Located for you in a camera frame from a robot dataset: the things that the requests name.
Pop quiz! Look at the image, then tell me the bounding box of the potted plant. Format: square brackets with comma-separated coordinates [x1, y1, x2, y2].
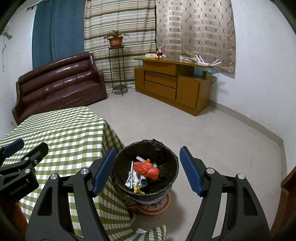
[103, 30, 130, 48]

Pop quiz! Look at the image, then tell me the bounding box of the white crumpled cloth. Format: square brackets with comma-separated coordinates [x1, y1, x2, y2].
[179, 53, 197, 63]

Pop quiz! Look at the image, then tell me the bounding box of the black metal plant stand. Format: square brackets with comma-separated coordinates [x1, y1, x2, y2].
[108, 46, 128, 97]

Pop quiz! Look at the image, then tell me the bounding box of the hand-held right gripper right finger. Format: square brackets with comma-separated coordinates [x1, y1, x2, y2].
[180, 146, 271, 241]

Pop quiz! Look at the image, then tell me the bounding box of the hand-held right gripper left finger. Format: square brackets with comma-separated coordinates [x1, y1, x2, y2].
[25, 147, 116, 241]

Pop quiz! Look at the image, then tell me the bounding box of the plush toy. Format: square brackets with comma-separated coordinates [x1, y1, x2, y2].
[155, 48, 167, 60]

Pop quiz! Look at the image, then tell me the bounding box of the blue curtain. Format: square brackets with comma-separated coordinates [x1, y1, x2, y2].
[32, 0, 86, 70]

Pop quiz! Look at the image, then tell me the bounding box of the dark cardboard box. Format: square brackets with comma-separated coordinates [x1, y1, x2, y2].
[158, 163, 173, 181]

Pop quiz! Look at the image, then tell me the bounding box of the wooden door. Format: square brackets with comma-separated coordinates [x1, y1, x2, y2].
[281, 166, 296, 210]

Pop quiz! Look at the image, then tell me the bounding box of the black curtain rod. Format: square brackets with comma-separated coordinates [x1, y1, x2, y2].
[26, 0, 50, 10]

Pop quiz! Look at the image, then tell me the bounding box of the white paper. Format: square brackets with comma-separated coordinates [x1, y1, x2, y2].
[125, 171, 139, 189]

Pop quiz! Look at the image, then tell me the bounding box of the white router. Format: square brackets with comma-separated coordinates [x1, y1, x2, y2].
[195, 54, 221, 67]

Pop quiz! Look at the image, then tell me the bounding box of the wooden cabinet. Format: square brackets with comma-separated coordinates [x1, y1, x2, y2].
[134, 57, 216, 116]

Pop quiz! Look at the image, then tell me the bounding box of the green checked tablecloth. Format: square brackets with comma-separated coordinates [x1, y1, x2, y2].
[0, 106, 169, 241]

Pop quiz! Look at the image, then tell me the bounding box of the striped curtain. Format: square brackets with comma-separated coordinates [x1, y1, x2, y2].
[84, 0, 158, 85]

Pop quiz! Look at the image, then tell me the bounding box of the red plastic bag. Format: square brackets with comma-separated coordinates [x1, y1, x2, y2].
[133, 161, 160, 181]

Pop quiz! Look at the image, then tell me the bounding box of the person's left forearm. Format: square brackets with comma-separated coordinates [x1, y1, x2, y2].
[5, 200, 27, 235]

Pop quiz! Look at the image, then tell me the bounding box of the beige patterned curtain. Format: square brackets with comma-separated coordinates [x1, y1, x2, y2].
[154, 0, 236, 75]

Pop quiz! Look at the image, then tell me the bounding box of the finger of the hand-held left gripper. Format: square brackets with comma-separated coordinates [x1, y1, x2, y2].
[0, 138, 25, 163]
[0, 142, 49, 177]

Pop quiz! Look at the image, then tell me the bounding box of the floral patterned basin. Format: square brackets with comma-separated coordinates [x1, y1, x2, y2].
[126, 192, 171, 216]

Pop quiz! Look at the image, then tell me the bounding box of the brown leather sofa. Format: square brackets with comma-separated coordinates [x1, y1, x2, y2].
[11, 51, 108, 126]

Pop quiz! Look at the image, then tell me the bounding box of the bin with black liner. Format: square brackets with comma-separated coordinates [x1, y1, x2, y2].
[112, 139, 179, 204]

